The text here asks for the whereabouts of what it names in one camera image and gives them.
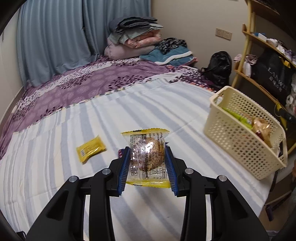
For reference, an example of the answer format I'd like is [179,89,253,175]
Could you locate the small yellow snack packet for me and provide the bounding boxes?
[76,136,106,163]

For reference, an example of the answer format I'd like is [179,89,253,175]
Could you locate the cream perforated plastic basket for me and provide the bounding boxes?
[204,86,288,180]

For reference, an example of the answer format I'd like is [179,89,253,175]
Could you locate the blue soda biscuit pack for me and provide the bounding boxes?
[118,149,125,158]

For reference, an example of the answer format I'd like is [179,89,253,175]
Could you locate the brown paper snack bag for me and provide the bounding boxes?
[252,118,273,148]

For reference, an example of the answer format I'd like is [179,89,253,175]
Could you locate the oat cookie yellow-edged pack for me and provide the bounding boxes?
[121,128,170,188]

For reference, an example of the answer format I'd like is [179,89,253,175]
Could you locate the green seaweed snack bag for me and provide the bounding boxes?
[222,108,253,130]

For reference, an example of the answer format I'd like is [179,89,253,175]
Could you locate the striped white blue bedsheet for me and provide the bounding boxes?
[1,78,272,232]

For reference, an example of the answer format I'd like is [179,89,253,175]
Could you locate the white plastic bags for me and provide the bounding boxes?
[285,74,296,117]

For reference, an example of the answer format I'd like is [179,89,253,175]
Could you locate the purple floral bedspread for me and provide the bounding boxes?
[1,57,218,157]

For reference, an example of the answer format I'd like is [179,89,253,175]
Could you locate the black backpack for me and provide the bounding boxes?
[201,51,232,90]

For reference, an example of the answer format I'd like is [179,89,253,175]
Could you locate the wooden bamboo shelf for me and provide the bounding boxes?
[232,1,295,155]

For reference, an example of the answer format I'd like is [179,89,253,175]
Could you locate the black LANWEI shopping bag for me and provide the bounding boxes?
[251,49,295,105]

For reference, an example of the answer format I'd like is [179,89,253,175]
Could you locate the pink clothes on shelf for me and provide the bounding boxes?
[233,54,258,77]

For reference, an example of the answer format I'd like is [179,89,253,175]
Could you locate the blue folded blanket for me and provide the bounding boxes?
[139,46,196,66]

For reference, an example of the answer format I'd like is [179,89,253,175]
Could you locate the lilac pillow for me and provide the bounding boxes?
[104,38,154,60]

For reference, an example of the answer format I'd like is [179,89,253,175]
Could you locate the purple sneakers on shelf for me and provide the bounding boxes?
[284,50,296,65]

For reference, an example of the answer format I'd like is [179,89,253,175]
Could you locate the blue grey curtain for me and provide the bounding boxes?
[16,1,151,87]

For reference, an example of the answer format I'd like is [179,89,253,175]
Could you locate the black leopard print cloth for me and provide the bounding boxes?
[155,37,187,54]

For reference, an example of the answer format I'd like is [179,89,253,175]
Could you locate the pink folded quilt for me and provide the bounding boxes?
[124,30,162,49]

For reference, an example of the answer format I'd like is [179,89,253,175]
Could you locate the folded grey blankets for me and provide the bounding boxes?
[108,16,163,44]

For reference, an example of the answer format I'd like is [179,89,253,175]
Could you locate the beige wall socket plate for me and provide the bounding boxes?
[215,28,232,41]

